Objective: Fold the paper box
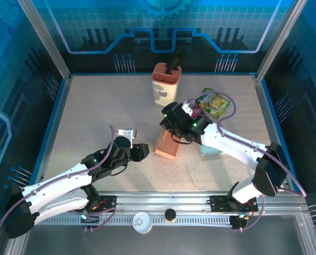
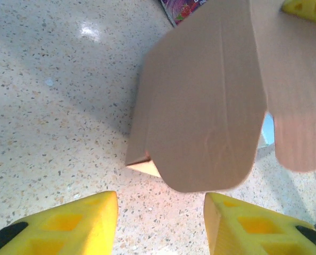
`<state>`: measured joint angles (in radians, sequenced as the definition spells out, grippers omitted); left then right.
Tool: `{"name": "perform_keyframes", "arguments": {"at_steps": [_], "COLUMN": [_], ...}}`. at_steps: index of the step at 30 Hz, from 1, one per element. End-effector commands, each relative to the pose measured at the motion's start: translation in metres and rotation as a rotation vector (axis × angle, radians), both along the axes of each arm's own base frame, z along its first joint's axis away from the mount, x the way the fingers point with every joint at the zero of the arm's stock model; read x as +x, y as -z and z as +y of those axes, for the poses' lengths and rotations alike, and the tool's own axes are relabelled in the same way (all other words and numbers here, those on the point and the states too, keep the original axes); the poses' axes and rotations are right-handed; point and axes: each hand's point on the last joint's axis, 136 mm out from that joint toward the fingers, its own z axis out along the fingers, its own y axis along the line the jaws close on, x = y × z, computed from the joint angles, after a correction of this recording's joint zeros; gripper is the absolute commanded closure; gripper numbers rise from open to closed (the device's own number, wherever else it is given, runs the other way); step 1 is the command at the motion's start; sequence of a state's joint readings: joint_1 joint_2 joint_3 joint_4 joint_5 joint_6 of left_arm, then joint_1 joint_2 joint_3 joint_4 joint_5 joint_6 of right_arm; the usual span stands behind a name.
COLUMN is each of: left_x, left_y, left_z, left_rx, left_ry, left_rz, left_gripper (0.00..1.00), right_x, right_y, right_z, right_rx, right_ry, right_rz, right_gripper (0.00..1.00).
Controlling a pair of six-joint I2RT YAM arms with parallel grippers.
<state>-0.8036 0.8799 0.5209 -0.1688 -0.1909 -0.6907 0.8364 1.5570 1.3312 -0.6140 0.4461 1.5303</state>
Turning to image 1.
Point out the orange paper box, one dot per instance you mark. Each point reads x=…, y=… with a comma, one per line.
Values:
x=167, y=148

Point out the light blue paper box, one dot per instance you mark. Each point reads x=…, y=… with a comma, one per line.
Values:
x=211, y=152

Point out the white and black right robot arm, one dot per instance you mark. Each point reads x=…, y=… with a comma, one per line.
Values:
x=232, y=146

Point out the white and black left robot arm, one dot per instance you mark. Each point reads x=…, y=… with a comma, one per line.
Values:
x=54, y=186

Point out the purple candy bag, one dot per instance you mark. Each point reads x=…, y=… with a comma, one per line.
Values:
x=198, y=110

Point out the cream knife block orange top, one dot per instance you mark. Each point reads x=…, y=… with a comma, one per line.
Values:
x=162, y=90

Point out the yellow green candy bag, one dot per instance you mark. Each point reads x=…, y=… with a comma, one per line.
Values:
x=216, y=103

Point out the black round knob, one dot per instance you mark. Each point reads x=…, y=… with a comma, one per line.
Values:
x=170, y=213

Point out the white round lid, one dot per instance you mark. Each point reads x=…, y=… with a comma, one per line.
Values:
x=142, y=223

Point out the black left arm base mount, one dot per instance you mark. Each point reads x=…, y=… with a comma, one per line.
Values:
x=107, y=203

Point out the aluminium mounting rail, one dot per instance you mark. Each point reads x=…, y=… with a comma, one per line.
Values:
x=160, y=199

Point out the aluminium side rail blue trim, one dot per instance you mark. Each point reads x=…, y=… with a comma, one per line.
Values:
x=272, y=132
x=52, y=132

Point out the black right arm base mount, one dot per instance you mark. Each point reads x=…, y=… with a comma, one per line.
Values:
x=219, y=203

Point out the aluminium frame post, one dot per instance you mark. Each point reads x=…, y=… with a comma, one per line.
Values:
x=279, y=40
x=46, y=40

